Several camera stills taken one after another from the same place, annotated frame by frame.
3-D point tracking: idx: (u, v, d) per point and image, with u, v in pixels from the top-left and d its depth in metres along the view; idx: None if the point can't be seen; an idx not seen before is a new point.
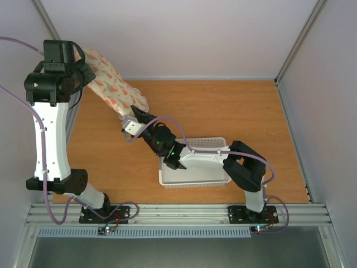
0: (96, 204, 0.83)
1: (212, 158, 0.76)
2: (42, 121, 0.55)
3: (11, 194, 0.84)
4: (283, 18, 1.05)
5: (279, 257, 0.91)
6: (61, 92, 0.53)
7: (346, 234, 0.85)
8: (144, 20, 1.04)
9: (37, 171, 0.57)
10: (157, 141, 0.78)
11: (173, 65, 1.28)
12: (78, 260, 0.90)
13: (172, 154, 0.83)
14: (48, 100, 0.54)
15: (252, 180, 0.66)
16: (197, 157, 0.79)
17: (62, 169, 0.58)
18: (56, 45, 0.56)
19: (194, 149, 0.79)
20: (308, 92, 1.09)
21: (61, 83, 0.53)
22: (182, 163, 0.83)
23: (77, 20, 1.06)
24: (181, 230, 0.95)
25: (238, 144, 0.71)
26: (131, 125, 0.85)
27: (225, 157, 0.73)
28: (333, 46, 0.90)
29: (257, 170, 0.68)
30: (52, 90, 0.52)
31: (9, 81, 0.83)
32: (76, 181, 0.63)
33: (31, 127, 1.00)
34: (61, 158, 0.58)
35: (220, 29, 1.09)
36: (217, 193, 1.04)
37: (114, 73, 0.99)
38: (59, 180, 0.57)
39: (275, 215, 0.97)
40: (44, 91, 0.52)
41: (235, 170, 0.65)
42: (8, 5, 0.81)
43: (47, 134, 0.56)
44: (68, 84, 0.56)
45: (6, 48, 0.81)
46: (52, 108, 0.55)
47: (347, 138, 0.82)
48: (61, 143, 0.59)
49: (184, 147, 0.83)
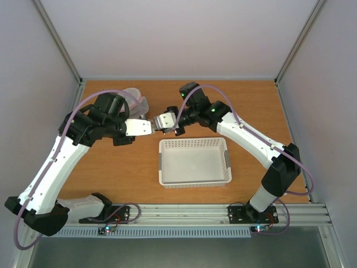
0: (92, 213, 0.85)
1: (260, 147, 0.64)
2: (57, 152, 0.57)
3: (10, 195, 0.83)
4: (284, 18, 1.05)
5: (278, 257, 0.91)
6: (87, 136, 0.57)
7: (346, 235, 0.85)
8: (144, 22, 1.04)
9: (23, 194, 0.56)
10: (182, 94, 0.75)
11: (172, 65, 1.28)
12: (78, 260, 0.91)
13: (212, 111, 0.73)
14: (73, 137, 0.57)
15: (281, 186, 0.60)
16: (242, 134, 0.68)
17: (43, 204, 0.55)
18: (108, 97, 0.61)
19: (242, 123, 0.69)
20: (309, 92, 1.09)
21: (92, 129, 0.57)
22: (218, 127, 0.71)
23: (79, 22, 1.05)
24: (181, 230, 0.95)
25: (292, 147, 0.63)
26: (164, 118, 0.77)
27: (275, 155, 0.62)
28: (333, 45, 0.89)
29: (290, 177, 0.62)
30: (82, 131, 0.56)
31: (11, 79, 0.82)
32: (53, 222, 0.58)
33: (33, 127, 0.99)
34: (51, 194, 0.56)
35: (220, 30, 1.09)
36: (217, 193, 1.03)
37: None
38: (34, 213, 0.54)
39: (275, 215, 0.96)
40: (75, 129, 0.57)
41: (280, 171, 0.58)
42: (12, 6, 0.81)
43: (53, 165, 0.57)
44: (99, 133, 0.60)
45: (10, 49, 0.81)
46: (73, 145, 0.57)
47: (348, 138, 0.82)
48: (59, 179, 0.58)
49: (230, 114, 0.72)
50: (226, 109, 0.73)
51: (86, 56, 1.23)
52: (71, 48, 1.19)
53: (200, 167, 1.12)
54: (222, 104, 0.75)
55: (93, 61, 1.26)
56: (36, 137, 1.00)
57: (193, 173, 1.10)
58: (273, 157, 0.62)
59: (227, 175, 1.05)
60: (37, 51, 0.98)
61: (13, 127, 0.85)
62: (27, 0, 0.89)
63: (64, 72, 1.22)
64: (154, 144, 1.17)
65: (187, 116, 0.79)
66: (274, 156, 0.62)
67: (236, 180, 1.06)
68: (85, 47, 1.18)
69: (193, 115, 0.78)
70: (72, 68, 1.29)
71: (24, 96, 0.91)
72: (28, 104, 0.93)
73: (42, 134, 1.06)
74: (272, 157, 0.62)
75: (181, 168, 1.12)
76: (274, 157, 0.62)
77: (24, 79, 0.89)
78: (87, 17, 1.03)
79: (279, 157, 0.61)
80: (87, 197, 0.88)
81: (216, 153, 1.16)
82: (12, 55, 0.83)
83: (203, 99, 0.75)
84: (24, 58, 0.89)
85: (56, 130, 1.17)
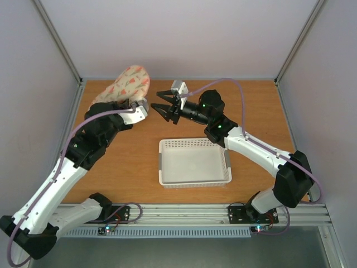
0: (86, 219, 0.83)
1: (266, 156, 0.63)
2: (57, 173, 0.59)
3: (10, 195, 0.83)
4: (284, 18, 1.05)
5: (277, 257, 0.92)
6: (88, 159, 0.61)
7: (346, 235, 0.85)
8: (145, 21, 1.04)
9: (18, 213, 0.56)
10: (204, 104, 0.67)
11: (173, 65, 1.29)
12: (80, 260, 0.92)
13: (218, 127, 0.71)
14: (74, 160, 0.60)
15: (293, 195, 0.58)
16: (248, 146, 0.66)
17: (37, 223, 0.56)
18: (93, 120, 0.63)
19: (247, 135, 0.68)
20: (309, 92, 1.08)
21: (92, 153, 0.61)
22: (225, 142, 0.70)
23: (79, 22, 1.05)
24: (181, 230, 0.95)
25: (299, 155, 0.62)
26: (184, 87, 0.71)
27: (281, 163, 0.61)
28: (334, 44, 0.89)
29: (302, 186, 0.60)
30: (83, 156, 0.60)
31: (11, 78, 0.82)
32: (43, 244, 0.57)
33: (33, 126, 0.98)
34: (45, 214, 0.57)
35: (219, 30, 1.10)
36: (217, 193, 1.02)
37: (116, 80, 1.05)
38: (28, 232, 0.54)
39: (275, 215, 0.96)
40: (76, 153, 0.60)
41: (288, 179, 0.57)
42: (12, 7, 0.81)
43: (52, 185, 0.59)
44: (97, 156, 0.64)
45: (10, 49, 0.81)
46: (73, 167, 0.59)
47: (349, 138, 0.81)
48: (56, 199, 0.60)
49: (236, 128, 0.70)
50: (234, 124, 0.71)
51: (86, 55, 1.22)
52: (71, 48, 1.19)
53: (200, 167, 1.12)
54: (231, 121, 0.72)
55: (93, 61, 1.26)
56: (36, 137, 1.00)
57: (193, 173, 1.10)
58: (279, 165, 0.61)
59: (227, 175, 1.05)
60: (37, 51, 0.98)
61: (14, 129, 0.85)
62: (27, 1, 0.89)
63: (64, 73, 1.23)
64: (154, 144, 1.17)
65: (194, 115, 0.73)
66: (280, 164, 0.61)
67: (236, 180, 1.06)
68: (86, 47, 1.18)
69: (203, 117, 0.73)
70: (72, 68, 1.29)
71: (25, 95, 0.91)
72: (28, 105, 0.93)
73: (42, 134, 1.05)
74: (278, 164, 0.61)
75: (181, 168, 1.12)
76: (279, 164, 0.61)
77: (24, 81, 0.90)
78: (88, 18, 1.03)
79: (285, 164, 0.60)
80: (82, 202, 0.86)
81: (216, 153, 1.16)
82: (13, 54, 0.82)
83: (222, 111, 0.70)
84: (24, 58, 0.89)
85: (56, 131, 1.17)
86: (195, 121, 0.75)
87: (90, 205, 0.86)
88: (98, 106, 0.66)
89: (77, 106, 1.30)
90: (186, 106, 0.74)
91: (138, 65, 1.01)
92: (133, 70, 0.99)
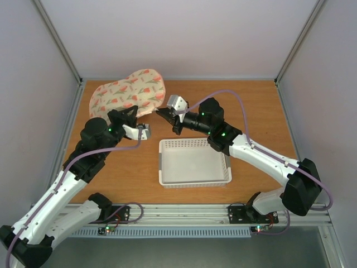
0: (83, 224, 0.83)
1: (274, 164, 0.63)
2: (58, 185, 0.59)
3: (10, 195, 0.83)
4: (285, 18, 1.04)
5: (276, 257, 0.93)
6: (88, 172, 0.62)
7: (346, 235, 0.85)
8: (145, 20, 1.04)
9: (19, 223, 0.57)
10: (202, 113, 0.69)
11: (173, 65, 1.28)
12: (81, 260, 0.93)
13: (222, 135, 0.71)
14: (76, 173, 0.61)
15: (303, 204, 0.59)
16: (255, 153, 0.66)
17: (37, 233, 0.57)
18: (89, 137, 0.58)
19: (254, 143, 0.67)
20: (310, 91, 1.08)
21: (92, 167, 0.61)
22: (230, 150, 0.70)
23: (79, 22, 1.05)
24: (181, 230, 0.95)
25: (308, 163, 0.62)
26: (180, 102, 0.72)
27: (290, 172, 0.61)
28: (334, 44, 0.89)
29: (312, 195, 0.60)
30: (83, 170, 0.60)
31: (10, 78, 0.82)
32: (39, 254, 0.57)
33: (34, 125, 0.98)
34: (45, 224, 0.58)
35: (218, 30, 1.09)
36: (217, 193, 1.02)
37: (131, 77, 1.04)
38: (27, 242, 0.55)
39: (276, 215, 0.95)
40: (77, 166, 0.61)
41: (298, 188, 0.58)
42: (11, 9, 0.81)
43: (54, 196, 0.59)
44: (99, 168, 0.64)
45: (9, 49, 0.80)
46: (74, 180, 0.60)
47: (350, 137, 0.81)
48: (56, 210, 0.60)
49: (239, 135, 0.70)
50: (237, 132, 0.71)
51: (85, 55, 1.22)
52: (71, 48, 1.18)
53: (199, 167, 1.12)
54: (234, 128, 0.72)
55: (93, 61, 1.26)
56: (36, 137, 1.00)
57: (193, 173, 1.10)
58: (288, 174, 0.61)
59: (227, 175, 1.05)
60: (37, 51, 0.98)
61: (14, 129, 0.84)
62: (27, 1, 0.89)
63: (64, 73, 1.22)
64: (154, 144, 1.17)
65: (196, 125, 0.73)
66: (289, 173, 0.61)
67: (235, 180, 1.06)
68: (85, 46, 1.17)
69: (203, 127, 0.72)
70: (71, 67, 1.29)
71: (24, 95, 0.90)
72: (28, 104, 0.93)
73: (43, 134, 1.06)
74: (288, 173, 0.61)
75: (181, 168, 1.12)
76: (289, 174, 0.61)
77: (24, 81, 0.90)
78: (88, 17, 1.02)
79: (294, 173, 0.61)
80: (81, 206, 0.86)
81: (216, 153, 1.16)
82: (12, 54, 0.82)
83: (222, 119, 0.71)
84: (23, 58, 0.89)
85: (56, 131, 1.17)
86: (197, 130, 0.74)
87: (88, 208, 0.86)
88: (91, 121, 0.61)
89: (77, 105, 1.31)
90: (187, 117, 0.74)
91: (157, 73, 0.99)
92: (150, 77, 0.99)
